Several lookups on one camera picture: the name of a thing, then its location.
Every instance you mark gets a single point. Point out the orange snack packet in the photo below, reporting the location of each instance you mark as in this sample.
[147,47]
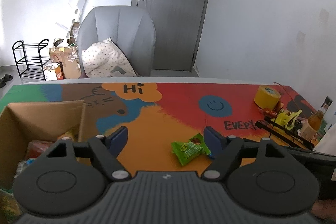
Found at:
[68,133]

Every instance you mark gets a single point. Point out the grey door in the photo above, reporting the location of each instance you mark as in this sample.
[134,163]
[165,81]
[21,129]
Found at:
[176,11]

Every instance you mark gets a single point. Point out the white dotted pillow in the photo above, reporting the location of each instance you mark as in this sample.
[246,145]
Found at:
[105,60]

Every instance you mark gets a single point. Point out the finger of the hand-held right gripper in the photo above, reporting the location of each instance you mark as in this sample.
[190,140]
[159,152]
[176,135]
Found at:
[312,154]

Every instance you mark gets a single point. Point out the white and orange tub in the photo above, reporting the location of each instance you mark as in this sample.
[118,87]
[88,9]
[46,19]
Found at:
[53,71]

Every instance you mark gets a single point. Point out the colourful cartoon table mat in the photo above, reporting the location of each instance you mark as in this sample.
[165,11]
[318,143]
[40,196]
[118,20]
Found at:
[178,113]

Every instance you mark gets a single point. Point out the pair of black slippers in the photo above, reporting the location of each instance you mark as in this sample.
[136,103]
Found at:
[5,80]

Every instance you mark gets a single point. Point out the crumpled packing scraps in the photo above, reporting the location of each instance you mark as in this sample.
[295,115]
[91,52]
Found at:
[72,35]

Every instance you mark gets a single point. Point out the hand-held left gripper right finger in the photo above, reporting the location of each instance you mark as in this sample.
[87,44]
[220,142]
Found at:
[212,140]

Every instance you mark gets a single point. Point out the black shoe rack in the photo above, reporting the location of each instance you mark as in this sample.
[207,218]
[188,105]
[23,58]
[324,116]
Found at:
[29,61]

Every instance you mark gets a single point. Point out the taped cardboard box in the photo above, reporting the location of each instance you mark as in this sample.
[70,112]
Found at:
[67,61]

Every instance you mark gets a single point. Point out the yellow tape roll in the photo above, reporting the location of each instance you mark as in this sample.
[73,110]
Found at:
[267,96]

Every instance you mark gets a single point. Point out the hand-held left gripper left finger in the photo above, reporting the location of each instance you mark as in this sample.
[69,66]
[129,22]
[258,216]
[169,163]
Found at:
[118,139]

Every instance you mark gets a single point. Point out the white carton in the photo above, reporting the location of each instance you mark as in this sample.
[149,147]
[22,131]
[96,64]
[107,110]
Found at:
[329,140]

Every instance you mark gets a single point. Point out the person's right hand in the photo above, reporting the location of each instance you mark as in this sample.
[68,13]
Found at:
[326,209]

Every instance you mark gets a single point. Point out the yellow plastic wrapper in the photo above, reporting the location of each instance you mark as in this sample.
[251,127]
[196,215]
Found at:
[287,117]

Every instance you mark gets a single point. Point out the amber glass bottle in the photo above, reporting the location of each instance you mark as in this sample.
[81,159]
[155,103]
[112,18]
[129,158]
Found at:
[316,119]

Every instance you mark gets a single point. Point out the brown cardboard box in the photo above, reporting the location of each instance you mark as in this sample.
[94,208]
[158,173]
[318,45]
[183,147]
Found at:
[39,119]

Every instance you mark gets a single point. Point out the small red wrapper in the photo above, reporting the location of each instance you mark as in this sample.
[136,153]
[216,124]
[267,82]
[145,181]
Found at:
[267,110]

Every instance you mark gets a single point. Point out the red snack packet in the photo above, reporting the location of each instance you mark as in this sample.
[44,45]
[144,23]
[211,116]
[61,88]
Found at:
[39,149]

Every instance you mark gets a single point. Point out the grey armchair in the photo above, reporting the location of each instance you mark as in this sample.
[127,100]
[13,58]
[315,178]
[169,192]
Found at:
[118,27]

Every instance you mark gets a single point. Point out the green snack packet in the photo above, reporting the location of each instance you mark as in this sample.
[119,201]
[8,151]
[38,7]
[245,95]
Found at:
[190,150]

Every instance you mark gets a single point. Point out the printed foil snack bag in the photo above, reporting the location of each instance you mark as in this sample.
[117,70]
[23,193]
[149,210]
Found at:
[8,207]

